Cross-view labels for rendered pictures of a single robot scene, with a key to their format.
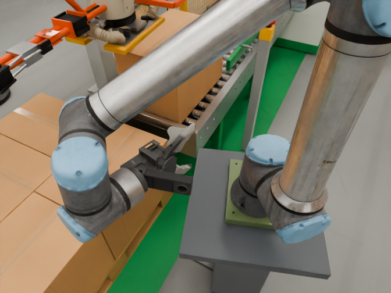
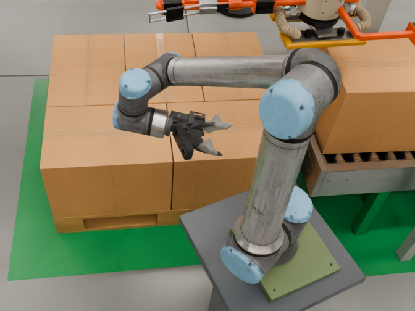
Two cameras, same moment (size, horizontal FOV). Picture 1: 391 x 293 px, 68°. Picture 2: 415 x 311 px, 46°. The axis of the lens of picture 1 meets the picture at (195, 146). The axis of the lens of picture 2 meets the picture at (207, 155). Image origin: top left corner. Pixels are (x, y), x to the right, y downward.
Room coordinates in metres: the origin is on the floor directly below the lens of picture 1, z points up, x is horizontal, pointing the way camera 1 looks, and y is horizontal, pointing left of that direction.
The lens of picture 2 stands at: (-0.18, -0.77, 2.28)
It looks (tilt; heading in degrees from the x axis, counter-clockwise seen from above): 49 degrees down; 50
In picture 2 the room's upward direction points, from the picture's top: 7 degrees clockwise
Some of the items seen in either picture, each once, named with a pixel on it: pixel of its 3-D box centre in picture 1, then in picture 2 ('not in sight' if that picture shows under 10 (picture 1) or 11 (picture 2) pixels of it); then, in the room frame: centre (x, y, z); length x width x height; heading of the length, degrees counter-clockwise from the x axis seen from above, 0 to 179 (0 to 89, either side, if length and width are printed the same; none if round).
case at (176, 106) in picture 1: (174, 64); (380, 94); (1.63, 0.13, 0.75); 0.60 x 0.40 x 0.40; 152
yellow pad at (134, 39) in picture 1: (136, 28); (323, 34); (1.20, 0.25, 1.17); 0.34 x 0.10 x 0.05; 157
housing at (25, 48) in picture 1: (24, 54); (207, 4); (0.81, 0.52, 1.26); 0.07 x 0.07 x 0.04; 67
